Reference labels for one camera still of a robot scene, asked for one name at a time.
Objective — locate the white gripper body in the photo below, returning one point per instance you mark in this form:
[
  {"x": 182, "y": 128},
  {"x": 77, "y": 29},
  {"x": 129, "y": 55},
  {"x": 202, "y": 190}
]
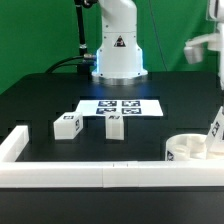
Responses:
[{"x": 194, "y": 48}]

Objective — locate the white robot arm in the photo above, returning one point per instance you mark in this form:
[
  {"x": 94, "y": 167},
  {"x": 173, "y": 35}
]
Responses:
[{"x": 140, "y": 35}]

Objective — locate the white paper marker sheet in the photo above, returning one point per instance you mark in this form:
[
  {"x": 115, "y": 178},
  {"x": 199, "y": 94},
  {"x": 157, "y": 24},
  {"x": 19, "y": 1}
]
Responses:
[{"x": 134, "y": 107}]

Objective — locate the white U-shaped fence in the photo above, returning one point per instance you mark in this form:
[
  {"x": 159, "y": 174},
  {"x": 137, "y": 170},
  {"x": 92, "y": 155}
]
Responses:
[{"x": 15, "y": 174}]

